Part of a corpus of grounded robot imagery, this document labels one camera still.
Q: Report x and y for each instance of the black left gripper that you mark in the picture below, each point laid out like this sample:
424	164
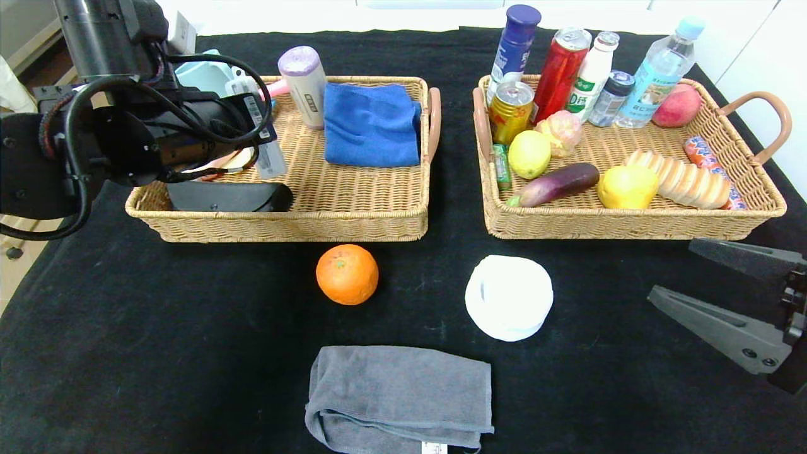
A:
258	120

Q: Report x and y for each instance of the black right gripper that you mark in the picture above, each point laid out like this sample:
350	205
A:
795	296

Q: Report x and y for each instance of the clear plastic compass case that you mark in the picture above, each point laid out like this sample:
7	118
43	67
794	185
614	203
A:
271	162

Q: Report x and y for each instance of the long ridged bread loaf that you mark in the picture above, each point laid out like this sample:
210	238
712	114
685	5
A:
693	183

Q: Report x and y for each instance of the yellow pear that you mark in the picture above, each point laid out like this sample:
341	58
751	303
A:
627	188

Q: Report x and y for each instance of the grey towel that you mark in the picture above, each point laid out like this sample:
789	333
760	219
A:
397	391

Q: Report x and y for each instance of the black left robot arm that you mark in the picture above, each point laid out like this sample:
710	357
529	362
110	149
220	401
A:
107	38

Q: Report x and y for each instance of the rectangular wicker basket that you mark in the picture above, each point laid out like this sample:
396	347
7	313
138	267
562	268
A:
378	202
630	226

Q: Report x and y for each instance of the pink plastic cup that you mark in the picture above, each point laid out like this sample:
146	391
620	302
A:
277	90

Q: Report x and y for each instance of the white bottle lavender cap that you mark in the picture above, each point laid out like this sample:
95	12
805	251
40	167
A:
304	85

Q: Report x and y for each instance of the light blue plastic mug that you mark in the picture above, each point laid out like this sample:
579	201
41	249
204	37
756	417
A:
202	75

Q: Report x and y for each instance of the black glasses case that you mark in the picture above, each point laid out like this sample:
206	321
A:
233	198

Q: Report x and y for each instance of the blue folded towel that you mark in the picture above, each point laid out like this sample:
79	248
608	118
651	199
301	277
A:
372	126

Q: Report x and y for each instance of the orange candy roll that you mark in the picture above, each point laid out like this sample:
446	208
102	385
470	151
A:
696	150

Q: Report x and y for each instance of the orange fruit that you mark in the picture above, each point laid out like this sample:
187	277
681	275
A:
347	275

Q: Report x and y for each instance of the pink peach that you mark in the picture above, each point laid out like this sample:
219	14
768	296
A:
678	107

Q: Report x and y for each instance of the black table cloth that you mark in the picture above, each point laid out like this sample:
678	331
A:
567	403

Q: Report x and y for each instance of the purple eggplant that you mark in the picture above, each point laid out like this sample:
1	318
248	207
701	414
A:
558	183

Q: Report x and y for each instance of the white paper roll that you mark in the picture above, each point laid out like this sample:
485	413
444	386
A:
507	299

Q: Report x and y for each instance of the small grey capped jar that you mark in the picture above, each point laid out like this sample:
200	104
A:
608	101

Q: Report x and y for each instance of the clear water bottle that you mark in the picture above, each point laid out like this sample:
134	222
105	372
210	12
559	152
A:
656	75

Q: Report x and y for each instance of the pale pink garlic bulb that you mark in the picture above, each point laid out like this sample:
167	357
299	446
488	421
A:
562	131

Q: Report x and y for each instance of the green candy pack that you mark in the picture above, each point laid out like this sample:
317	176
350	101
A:
501	167

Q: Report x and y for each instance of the white hanging cloth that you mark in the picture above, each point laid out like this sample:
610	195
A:
12	88

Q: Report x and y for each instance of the yellow lemon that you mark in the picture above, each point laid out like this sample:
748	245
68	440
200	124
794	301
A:
529	156

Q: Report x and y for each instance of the gold drink can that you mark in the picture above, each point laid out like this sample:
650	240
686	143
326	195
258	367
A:
509	116

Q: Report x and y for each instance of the white bottle green label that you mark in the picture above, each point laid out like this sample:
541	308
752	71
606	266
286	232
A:
592	72

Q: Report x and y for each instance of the dark blue bottle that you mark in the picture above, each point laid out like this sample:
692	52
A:
514	47

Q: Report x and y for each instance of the beige metal rolling rack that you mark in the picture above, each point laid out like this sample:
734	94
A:
14	253

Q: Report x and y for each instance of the tall red drink can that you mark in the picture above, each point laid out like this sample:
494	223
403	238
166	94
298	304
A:
558	72

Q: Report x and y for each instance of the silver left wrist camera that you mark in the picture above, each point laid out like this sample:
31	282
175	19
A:
183	34

